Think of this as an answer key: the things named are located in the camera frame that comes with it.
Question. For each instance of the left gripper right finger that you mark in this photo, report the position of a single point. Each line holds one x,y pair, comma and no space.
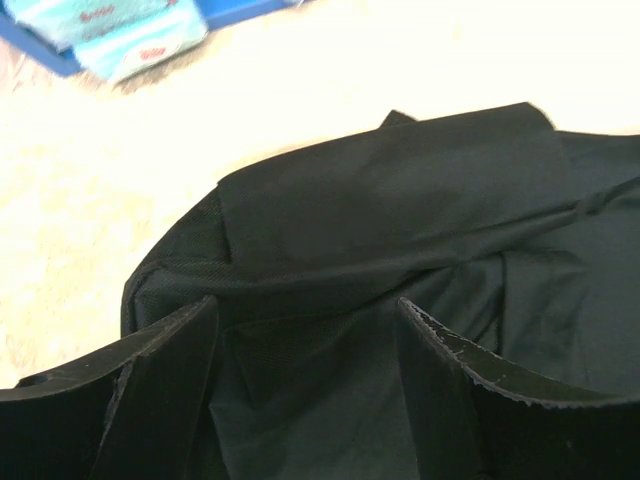
475,415

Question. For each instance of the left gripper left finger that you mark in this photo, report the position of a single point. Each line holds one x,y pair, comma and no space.
126,411

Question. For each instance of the black backpack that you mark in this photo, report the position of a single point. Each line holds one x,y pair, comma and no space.
519,237

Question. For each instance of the teal tissue pack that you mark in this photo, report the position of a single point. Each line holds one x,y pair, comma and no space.
113,39

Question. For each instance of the blue shelf unit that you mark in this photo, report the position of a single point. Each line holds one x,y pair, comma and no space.
217,13

